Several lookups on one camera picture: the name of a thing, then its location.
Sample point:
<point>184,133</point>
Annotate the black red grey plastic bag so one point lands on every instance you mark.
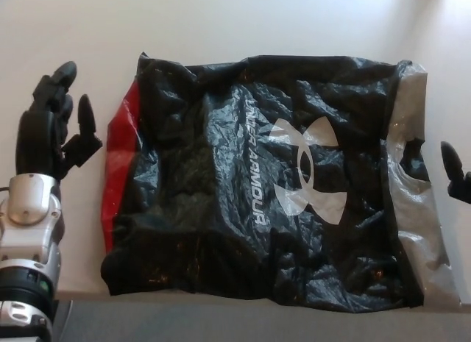
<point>228,180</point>

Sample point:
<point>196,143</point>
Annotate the grey metal desk leg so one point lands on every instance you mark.
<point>63,320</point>

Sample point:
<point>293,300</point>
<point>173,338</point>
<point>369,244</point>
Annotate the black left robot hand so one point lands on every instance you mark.
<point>35,139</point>

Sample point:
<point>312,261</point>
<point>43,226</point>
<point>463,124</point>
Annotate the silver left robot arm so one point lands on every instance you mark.
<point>27,217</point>

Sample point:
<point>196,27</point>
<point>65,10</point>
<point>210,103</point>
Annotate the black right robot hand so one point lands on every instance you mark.
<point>456,173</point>

